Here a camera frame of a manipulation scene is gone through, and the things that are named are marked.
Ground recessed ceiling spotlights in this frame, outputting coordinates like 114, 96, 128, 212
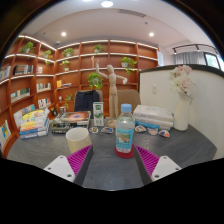
60, 31, 155, 38

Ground stack of white books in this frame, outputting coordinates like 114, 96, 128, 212
132, 104, 175, 132

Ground stack of colourful books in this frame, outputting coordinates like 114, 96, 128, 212
18, 108, 51, 140

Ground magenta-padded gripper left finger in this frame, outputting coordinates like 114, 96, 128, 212
43, 144, 95, 187

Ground branched ceiling lamp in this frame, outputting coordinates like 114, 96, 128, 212
81, 0, 114, 8

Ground ceiling air vent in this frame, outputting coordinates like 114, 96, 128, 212
117, 8, 147, 18

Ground small painted stone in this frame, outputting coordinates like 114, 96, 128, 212
100, 126, 115, 135
88, 126, 100, 135
146, 127, 159, 136
157, 129, 171, 139
134, 124, 147, 134

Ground wooden artist mannequin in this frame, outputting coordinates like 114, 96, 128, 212
95, 59, 129, 129

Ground wooden shelf unit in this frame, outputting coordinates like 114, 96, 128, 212
0, 34, 159, 158

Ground black track light rail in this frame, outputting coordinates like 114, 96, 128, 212
171, 43, 218, 56

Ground window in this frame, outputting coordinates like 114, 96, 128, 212
203, 51, 224, 71

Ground clear blue-capped water bottle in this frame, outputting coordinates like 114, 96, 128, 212
115, 103, 136, 155

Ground grey curtain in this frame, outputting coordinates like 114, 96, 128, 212
173, 50, 206, 66

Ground tan chair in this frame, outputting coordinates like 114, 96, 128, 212
116, 88, 142, 116

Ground white vase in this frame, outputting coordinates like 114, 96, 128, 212
173, 92, 194, 132

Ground green and white carton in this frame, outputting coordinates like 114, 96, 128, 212
92, 101, 105, 127

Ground cream mug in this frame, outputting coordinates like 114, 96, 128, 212
65, 126, 93, 154

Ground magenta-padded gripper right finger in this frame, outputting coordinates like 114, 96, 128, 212
133, 144, 183, 187

